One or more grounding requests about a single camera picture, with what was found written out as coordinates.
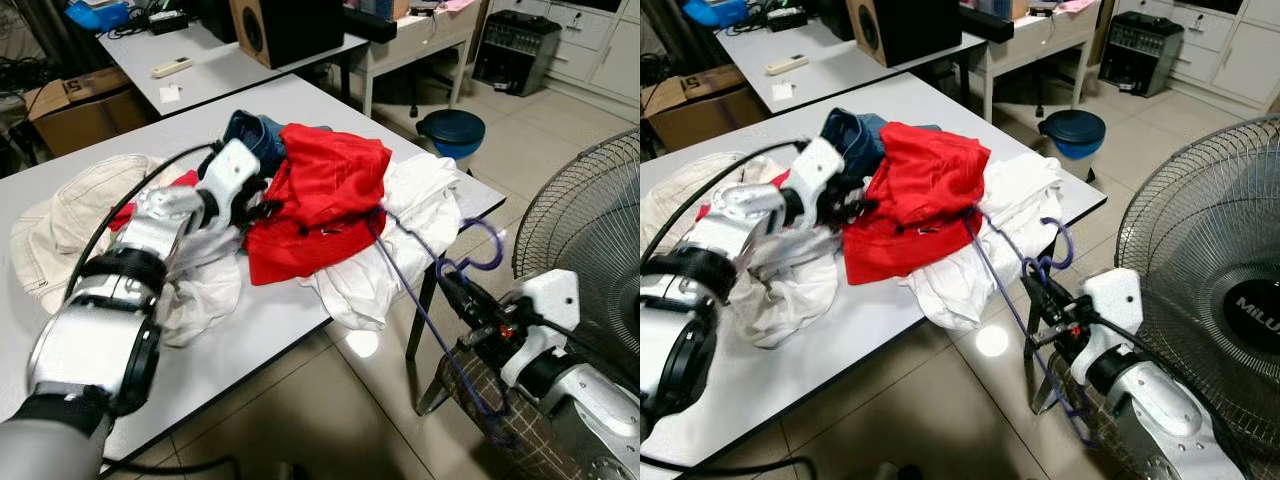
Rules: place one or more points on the printed brown cardboard box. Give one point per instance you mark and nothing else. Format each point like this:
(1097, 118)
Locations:
(90, 120)
(710, 115)

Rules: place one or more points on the black wooden speaker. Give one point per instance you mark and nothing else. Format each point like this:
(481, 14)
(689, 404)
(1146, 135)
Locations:
(920, 30)
(300, 30)

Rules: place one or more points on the blue lidded bin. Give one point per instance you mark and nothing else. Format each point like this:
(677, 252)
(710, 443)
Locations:
(1072, 130)
(450, 130)

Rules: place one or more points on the small red garment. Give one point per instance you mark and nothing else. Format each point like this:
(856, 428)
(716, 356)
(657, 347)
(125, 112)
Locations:
(783, 180)
(187, 180)

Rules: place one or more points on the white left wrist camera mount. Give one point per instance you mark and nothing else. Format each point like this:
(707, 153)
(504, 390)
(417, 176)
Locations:
(230, 170)
(818, 168)

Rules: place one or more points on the large red garment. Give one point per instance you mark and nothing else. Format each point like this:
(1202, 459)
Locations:
(320, 190)
(920, 190)

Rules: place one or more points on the white desk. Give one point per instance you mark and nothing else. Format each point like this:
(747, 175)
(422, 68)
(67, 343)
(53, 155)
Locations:
(1050, 30)
(430, 30)

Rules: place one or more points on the white remote control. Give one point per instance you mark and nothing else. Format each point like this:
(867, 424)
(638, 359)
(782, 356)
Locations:
(171, 68)
(787, 65)

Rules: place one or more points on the black standing fan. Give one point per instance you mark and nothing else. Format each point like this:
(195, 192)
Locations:
(590, 200)
(1245, 300)

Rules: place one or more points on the small black device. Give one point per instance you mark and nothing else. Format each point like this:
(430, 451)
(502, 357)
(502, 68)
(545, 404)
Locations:
(168, 22)
(787, 18)

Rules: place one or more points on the blue plastic object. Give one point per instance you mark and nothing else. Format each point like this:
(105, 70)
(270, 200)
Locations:
(95, 15)
(715, 13)

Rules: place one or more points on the black amplifier device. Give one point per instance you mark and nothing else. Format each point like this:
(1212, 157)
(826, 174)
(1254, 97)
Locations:
(515, 55)
(1140, 55)

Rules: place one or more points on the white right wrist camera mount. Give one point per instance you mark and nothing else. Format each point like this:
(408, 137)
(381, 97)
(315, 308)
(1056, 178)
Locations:
(545, 305)
(1110, 300)

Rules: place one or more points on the small white card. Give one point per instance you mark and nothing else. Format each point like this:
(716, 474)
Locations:
(170, 94)
(783, 91)

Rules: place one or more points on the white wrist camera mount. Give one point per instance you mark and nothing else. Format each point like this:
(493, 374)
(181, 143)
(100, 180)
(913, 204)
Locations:
(230, 170)
(545, 305)
(818, 168)
(1110, 300)

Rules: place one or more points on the black soundbar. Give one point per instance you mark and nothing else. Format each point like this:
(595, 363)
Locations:
(988, 24)
(370, 25)

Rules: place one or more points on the navy blue garment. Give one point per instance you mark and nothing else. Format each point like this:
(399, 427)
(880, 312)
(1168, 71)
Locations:
(262, 135)
(858, 135)

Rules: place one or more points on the blue purple clothes hanger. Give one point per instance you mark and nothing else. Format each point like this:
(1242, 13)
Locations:
(499, 248)
(1068, 245)

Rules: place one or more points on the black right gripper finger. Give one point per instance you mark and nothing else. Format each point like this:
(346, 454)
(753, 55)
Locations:
(465, 290)
(1045, 290)

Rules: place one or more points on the white drawer cabinet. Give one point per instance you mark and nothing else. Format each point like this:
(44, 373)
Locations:
(1240, 60)
(600, 50)

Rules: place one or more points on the grey table with clothes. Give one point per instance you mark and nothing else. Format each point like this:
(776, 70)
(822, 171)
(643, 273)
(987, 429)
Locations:
(800, 400)
(270, 340)

